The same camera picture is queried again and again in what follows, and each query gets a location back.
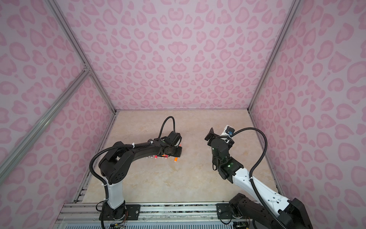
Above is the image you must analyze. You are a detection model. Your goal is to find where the aluminium frame corner post right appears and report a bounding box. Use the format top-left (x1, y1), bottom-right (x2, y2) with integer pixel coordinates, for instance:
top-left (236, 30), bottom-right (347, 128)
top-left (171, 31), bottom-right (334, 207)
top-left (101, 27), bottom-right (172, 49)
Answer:
top-left (247, 0), bottom-right (303, 114)

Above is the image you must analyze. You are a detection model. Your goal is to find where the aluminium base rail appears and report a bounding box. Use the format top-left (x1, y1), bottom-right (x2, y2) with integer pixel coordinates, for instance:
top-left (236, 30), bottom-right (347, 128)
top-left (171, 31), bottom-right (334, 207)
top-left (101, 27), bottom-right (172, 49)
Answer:
top-left (52, 201), bottom-right (304, 229)

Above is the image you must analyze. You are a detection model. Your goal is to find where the left black cable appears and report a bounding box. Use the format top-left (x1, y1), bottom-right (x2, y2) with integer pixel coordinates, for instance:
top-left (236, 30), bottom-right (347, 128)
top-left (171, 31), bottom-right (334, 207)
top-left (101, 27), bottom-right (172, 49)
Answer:
top-left (89, 115), bottom-right (176, 201)

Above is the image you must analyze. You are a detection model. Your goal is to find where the aluminium frame strut left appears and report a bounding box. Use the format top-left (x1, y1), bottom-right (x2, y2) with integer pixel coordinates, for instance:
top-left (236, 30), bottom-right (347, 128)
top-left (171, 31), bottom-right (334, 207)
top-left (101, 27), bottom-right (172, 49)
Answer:
top-left (1, 68), bottom-right (90, 184)

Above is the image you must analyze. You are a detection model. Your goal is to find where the aluminium frame corner post left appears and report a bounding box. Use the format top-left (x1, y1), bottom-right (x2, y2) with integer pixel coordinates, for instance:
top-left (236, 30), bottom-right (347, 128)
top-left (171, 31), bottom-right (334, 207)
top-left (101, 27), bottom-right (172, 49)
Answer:
top-left (44, 0), bottom-right (117, 114)

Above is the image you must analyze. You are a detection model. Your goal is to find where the aluminium frame corner post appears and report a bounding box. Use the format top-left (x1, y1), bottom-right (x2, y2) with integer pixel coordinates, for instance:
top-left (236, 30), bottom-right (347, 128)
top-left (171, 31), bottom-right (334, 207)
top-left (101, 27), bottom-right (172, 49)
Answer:
top-left (44, 0), bottom-right (117, 114)
top-left (247, 0), bottom-right (303, 114)

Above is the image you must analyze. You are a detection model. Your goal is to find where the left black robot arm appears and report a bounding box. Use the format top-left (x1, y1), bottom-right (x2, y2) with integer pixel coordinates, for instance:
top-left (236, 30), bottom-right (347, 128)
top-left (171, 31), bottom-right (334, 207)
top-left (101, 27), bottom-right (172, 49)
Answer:
top-left (90, 131), bottom-right (182, 221)

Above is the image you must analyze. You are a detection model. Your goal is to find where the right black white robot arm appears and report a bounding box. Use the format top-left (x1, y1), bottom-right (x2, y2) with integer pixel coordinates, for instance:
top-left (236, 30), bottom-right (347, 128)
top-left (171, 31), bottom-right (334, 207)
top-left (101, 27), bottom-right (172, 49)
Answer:
top-left (205, 126), bottom-right (313, 229)

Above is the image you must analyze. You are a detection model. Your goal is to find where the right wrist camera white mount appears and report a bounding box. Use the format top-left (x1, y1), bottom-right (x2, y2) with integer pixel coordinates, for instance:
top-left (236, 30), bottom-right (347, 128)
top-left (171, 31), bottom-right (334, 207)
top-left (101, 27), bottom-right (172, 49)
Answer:
top-left (220, 125), bottom-right (235, 138)

